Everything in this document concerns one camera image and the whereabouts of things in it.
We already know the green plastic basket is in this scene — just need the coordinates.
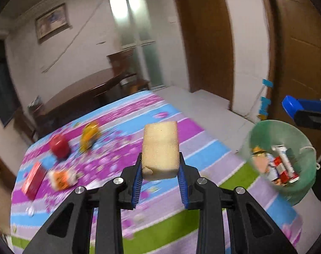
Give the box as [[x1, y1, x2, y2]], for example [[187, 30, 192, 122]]
[[242, 120, 318, 206]]

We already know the frosted glass door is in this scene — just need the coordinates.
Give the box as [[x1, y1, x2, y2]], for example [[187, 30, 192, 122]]
[[109, 0, 167, 89]]

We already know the wooden chair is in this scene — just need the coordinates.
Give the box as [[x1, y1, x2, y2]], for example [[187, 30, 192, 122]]
[[14, 106, 37, 141], [107, 48, 151, 96]]

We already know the dark wooden table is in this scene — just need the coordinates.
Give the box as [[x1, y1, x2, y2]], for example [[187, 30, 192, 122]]
[[33, 67, 137, 135]]

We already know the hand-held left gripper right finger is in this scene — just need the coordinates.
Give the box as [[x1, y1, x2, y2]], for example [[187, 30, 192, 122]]
[[177, 152, 299, 254]]

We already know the orange white snack packet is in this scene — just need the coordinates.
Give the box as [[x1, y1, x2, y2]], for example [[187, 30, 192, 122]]
[[49, 170, 78, 190]]

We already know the dark window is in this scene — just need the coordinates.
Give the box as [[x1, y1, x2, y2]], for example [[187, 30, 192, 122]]
[[0, 40, 21, 127]]

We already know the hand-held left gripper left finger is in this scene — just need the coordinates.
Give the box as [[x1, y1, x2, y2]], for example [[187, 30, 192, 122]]
[[22, 152, 144, 254]]

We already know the large blue tape piece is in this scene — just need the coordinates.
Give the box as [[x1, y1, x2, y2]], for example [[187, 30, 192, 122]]
[[258, 97, 271, 117]]

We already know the framed wall picture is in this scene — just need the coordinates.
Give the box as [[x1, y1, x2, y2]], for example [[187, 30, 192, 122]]
[[35, 3, 70, 44]]

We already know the wall cable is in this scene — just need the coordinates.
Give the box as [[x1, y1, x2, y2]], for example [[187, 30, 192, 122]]
[[41, 0, 108, 74]]

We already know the brown wooden door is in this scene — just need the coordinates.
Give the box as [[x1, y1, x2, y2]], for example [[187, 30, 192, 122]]
[[266, 0, 321, 159], [171, 0, 234, 112]]

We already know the printed floral blanket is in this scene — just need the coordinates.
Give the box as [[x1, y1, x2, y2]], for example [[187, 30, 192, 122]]
[[10, 90, 304, 254]]

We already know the red rectangular box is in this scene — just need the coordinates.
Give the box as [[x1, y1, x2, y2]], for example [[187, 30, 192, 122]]
[[21, 161, 48, 199]]

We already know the yellow snack packet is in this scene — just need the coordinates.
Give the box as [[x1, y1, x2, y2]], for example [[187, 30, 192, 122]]
[[80, 122, 100, 152]]

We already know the bin with patterned bag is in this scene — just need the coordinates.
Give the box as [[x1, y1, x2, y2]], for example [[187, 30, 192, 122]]
[[28, 97, 43, 117]]

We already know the large beige sponge block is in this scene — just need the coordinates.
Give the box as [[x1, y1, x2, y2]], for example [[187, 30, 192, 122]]
[[141, 121, 180, 181]]

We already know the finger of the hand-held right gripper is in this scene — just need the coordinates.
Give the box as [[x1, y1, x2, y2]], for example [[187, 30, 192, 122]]
[[293, 110, 321, 131], [295, 98, 321, 112]]

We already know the red apple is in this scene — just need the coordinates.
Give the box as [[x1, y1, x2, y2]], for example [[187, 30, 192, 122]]
[[49, 134, 70, 160]]

